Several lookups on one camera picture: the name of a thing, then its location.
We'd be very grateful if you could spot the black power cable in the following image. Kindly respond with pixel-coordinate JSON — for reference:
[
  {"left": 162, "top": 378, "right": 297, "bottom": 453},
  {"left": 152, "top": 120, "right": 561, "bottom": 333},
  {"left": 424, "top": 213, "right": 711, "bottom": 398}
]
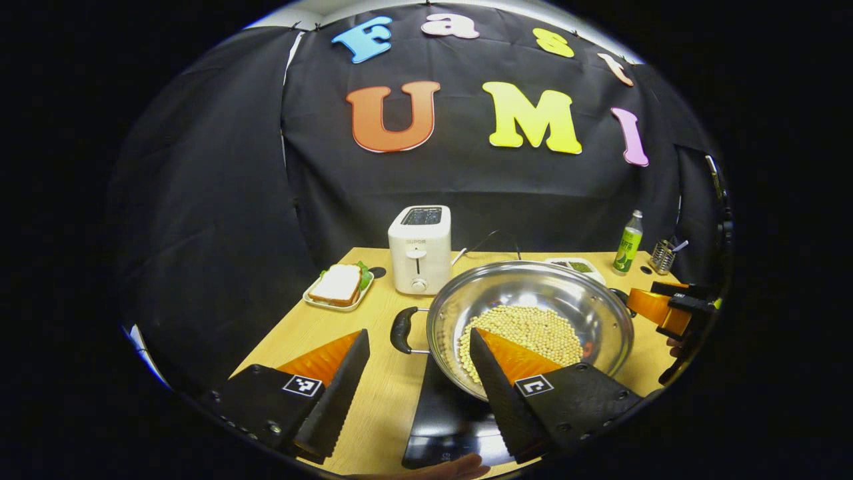
[{"left": 460, "top": 230, "right": 524, "bottom": 262}]

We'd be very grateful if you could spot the black backdrop cloth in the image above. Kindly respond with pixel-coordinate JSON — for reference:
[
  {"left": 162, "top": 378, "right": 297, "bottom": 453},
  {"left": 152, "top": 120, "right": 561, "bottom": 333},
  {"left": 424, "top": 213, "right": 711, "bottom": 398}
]
[{"left": 107, "top": 3, "right": 734, "bottom": 394}]

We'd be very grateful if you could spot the metal wire utensil holder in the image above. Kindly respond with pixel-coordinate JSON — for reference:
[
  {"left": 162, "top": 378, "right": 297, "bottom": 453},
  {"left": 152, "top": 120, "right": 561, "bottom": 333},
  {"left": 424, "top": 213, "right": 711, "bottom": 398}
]
[{"left": 650, "top": 239, "right": 676, "bottom": 276}]

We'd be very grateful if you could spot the white divided bean dish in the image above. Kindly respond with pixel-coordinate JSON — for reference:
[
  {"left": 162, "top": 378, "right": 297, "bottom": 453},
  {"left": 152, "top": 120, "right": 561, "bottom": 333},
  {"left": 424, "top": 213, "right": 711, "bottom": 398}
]
[{"left": 543, "top": 257, "right": 607, "bottom": 286}]

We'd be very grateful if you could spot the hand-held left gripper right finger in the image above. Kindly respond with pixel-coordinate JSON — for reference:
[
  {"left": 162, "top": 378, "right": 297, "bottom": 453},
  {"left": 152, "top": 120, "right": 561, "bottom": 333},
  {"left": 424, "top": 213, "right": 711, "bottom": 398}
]
[{"left": 468, "top": 327, "right": 644, "bottom": 464}]

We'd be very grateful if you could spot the pile of soybeans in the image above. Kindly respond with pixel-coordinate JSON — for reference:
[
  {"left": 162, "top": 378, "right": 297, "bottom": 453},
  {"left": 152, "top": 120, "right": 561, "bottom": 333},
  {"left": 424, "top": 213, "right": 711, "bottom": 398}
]
[{"left": 457, "top": 305, "right": 584, "bottom": 385}]

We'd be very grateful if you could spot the black induction cooktop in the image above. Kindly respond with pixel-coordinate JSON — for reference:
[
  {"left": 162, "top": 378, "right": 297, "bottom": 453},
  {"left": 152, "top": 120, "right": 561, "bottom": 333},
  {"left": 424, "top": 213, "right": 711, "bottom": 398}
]
[{"left": 401, "top": 353, "right": 517, "bottom": 469}]

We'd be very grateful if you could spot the green label drink bottle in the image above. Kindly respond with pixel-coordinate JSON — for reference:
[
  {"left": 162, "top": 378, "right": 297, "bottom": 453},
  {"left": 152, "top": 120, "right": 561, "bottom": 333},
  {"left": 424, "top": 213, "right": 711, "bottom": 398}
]
[{"left": 613, "top": 210, "right": 644, "bottom": 275}]

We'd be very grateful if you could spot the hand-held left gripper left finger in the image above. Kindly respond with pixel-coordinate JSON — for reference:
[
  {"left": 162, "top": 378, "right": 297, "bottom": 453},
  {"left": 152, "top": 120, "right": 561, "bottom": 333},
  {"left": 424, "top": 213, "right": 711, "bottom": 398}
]
[{"left": 200, "top": 328, "right": 371, "bottom": 465}]

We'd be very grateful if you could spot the steel pot with black handles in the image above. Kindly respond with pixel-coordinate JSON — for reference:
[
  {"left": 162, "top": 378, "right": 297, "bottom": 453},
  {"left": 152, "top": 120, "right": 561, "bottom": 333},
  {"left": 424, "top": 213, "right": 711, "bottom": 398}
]
[{"left": 390, "top": 260, "right": 637, "bottom": 404}]

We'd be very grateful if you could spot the toast sandwich with lettuce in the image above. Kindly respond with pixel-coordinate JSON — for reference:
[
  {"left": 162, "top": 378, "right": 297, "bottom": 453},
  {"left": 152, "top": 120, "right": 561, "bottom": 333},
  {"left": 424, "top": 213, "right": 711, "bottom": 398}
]
[{"left": 308, "top": 261, "right": 373, "bottom": 308}]

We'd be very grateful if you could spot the white toaster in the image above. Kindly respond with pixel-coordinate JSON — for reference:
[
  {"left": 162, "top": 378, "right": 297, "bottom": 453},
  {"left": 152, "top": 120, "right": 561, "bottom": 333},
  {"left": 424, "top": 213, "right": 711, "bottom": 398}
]
[{"left": 388, "top": 205, "right": 452, "bottom": 296}]

